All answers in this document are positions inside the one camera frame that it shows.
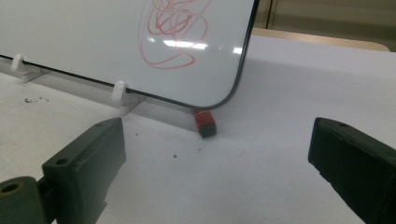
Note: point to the white whiteboard with black rim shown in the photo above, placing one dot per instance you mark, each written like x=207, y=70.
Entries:
x=77, y=37

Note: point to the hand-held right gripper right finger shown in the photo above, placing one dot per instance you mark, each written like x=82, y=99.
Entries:
x=358, y=165

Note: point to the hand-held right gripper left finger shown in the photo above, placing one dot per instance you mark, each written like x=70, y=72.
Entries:
x=81, y=168

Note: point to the small red black block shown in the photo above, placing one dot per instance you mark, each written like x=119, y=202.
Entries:
x=205, y=124

